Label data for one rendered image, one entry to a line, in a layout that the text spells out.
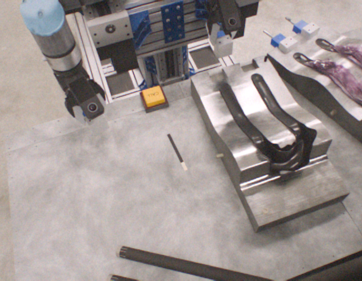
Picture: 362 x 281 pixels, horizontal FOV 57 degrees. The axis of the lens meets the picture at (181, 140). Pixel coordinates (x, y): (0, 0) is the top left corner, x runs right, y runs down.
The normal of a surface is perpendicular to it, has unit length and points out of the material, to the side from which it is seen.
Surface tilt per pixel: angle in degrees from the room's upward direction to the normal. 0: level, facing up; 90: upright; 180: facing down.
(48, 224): 0
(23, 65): 0
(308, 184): 0
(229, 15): 32
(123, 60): 90
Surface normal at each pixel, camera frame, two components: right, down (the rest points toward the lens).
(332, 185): -0.05, -0.52
